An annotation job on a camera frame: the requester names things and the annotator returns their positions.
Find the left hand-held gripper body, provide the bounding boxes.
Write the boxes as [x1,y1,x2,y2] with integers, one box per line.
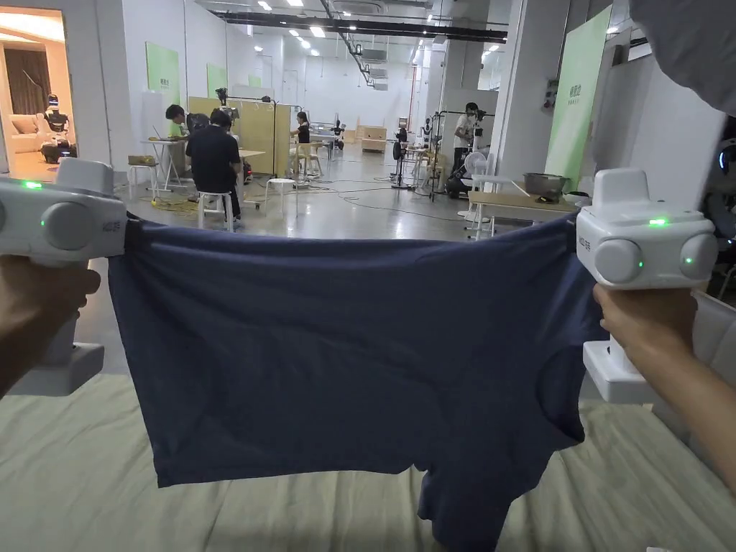
[0,157,142,397]

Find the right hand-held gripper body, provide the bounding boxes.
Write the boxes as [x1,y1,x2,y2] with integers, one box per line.
[566,168,719,403]

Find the dark blue shirt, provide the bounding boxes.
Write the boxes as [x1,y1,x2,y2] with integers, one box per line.
[106,213,612,552]

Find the person's right forearm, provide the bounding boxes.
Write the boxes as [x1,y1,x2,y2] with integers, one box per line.
[655,339,736,497]

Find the person's right hand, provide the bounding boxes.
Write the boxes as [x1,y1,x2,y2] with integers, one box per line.
[592,284,701,384]

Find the person's left hand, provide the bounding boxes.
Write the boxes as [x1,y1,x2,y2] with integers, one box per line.
[0,252,101,399]

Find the white humanoid robot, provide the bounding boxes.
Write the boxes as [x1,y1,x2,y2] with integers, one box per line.
[39,91,79,163]

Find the white sofa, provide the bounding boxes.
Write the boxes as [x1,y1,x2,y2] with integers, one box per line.
[6,112,52,155]

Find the white folding table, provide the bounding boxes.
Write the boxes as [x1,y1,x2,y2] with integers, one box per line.
[139,139,190,195]

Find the white padded headboard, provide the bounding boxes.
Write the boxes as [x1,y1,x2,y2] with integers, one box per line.
[691,289,736,416]

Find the wooden table with metal bowl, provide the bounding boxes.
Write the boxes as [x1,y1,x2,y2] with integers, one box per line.
[465,171,581,244]

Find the pale green standing banner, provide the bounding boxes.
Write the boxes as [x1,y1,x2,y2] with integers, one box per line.
[543,10,613,196]

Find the white standing fan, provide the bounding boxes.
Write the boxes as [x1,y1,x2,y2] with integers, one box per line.
[457,150,497,238]

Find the round white stool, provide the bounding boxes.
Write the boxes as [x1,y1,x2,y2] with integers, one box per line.
[264,178,296,219]

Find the bed with beige sheet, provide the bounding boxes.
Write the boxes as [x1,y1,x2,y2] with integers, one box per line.
[0,372,736,552]

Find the black standing fan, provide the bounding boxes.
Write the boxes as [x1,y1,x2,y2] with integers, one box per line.
[389,127,412,190]

